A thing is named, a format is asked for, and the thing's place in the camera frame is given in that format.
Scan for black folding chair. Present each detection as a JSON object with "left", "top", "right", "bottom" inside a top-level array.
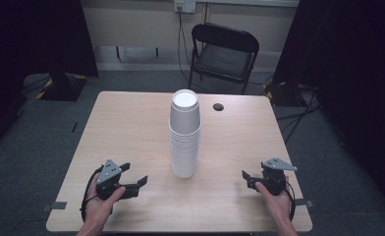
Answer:
[{"left": 188, "top": 22, "right": 260, "bottom": 95}]

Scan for black wall socket cable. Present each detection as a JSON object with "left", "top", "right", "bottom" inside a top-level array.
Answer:
[{"left": 176, "top": 11, "right": 193, "bottom": 84}]

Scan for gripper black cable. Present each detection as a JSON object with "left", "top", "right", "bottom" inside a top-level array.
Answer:
[
  {"left": 283, "top": 179, "right": 297, "bottom": 222},
  {"left": 80, "top": 164, "right": 105, "bottom": 224}
]

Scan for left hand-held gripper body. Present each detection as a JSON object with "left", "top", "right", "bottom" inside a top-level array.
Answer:
[{"left": 95, "top": 158, "right": 127, "bottom": 202}]

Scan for person's right hand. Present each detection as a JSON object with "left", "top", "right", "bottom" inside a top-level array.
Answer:
[{"left": 254, "top": 176, "right": 295, "bottom": 228}]

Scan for stack of white paper cups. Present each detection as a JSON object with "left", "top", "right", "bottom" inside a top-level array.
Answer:
[{"left": 168, "top": 88, "right": 202, "bottom": 179}]

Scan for black stand base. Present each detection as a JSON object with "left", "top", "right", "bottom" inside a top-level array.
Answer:
[
  {"left": 264, "top": 82, "right": 320, "bottom": 108},
  {"left": 35, "top": 71, "right": 89, "bottom": 102}
]

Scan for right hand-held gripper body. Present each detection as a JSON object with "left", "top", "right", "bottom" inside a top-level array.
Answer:
[{"left": 258, "top": 157, "right": 299, "bottom": 197}]

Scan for white wall panel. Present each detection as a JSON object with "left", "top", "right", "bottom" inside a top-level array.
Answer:
[{"left": 93, "top": 45, "right": 161, "bottom": 64}]

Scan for black curtain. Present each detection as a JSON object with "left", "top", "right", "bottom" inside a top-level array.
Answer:
[
  {"left": 0, "top": 0, "right": 99, "bottom": 155},
  {"left": 271, "top": 0, "right": 385, "bottom": 220}
]

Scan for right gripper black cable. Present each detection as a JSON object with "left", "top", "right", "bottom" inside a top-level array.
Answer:
[{"left": 283, "top": 179, "right": 297, "bottom": 222}]

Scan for black floor cables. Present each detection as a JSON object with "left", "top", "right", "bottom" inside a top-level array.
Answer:
[{"left": 275, "top": 88, "right": 322, "bottom": 146}]

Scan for grey tape strip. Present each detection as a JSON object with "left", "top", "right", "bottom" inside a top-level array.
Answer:
[
  {"left": 293, "top": 198, "right": 314, "bottom": 208},
  {"left": 40, "top": 201, "right": 68, "bottom": 212}
]

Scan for white wall socket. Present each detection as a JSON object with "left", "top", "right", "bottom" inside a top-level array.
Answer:
[{"left": 173, "top": 0, "right": 197, "bottom": 15}]

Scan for person's left hand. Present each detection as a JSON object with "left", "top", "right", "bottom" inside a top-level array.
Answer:
[{"left": 83, "top": 172, "right": 127, "bottom": 228}]

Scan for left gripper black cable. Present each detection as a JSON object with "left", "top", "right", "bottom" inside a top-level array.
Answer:
[{"left": 80, "top": 164, "right": 105, "bottom": 224}]

